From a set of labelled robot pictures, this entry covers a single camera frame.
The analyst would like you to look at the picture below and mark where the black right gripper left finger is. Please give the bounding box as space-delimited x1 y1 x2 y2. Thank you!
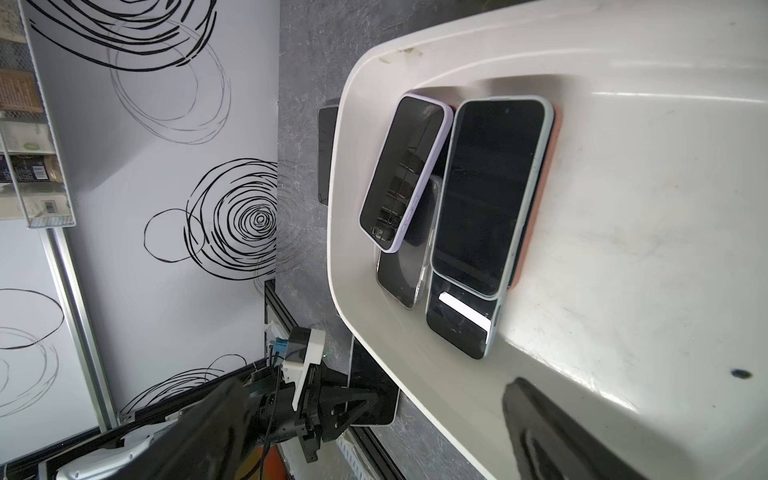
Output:
113 379 248 480

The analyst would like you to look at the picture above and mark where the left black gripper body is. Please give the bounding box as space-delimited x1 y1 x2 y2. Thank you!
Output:
257 364 380 462

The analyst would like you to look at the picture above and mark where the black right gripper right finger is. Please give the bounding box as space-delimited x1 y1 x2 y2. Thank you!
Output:
502 378 643 479

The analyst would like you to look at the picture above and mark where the white plastic storage box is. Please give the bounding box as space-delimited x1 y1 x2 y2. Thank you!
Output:
328 1 767 479

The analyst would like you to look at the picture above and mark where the pink case phone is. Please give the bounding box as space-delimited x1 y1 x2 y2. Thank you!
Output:
508 103 562 291

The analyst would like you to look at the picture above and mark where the black phone in box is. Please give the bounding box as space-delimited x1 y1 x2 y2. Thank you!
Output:
376 175 442 309
426 274 502 360

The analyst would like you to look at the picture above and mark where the lilac case phone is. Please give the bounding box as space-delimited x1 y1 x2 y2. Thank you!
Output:
359 93 454 254

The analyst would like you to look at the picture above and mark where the mint case phone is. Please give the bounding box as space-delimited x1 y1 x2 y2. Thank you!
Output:
431 95 555 299

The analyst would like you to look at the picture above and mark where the clear wall spice rack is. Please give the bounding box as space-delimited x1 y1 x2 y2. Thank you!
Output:
1 1 76 229

